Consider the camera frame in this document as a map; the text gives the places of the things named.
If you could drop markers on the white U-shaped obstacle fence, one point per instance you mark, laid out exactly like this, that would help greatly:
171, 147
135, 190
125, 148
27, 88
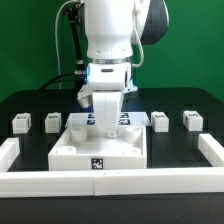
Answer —
100, 183

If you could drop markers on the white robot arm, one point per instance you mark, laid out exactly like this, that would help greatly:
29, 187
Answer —
111, 28

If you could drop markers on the white square tabletop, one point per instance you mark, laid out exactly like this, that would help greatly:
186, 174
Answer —
81, 148

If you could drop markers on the white marker tag sheet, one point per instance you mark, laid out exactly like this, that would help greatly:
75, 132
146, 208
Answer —
126, 118

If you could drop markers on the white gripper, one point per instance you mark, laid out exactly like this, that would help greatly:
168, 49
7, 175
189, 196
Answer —
106, 108

